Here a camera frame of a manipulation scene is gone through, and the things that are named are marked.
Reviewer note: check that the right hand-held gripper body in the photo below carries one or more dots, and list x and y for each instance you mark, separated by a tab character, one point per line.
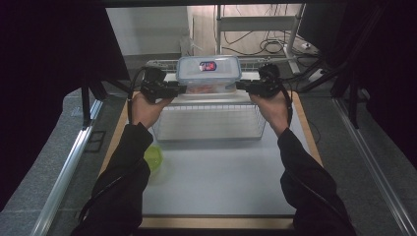
267	83

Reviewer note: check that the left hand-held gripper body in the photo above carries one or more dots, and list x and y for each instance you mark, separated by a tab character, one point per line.
157	87

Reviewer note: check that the clear blue-rimmed plastic container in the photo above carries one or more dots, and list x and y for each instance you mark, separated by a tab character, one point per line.
209	77

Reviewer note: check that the yellow-green plastic bowl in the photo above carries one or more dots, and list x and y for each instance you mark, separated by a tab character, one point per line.
154	157

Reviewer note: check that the person's left hand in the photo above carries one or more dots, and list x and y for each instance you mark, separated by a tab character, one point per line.
146	111

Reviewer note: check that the person's right hand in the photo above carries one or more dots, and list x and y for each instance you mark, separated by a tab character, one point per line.
273	111

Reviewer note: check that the white power strip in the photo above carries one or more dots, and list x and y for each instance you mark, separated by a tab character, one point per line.
316	75

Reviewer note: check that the small white power adapter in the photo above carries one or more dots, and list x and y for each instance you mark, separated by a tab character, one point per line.
305	46

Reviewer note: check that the black metal stand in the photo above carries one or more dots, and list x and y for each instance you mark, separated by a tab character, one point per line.
86	105
352	105

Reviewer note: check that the white desk frame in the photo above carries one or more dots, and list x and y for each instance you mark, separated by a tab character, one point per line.
255	23

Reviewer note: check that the aluminium floor rail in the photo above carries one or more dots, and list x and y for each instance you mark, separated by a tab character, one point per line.
65	170
370	164

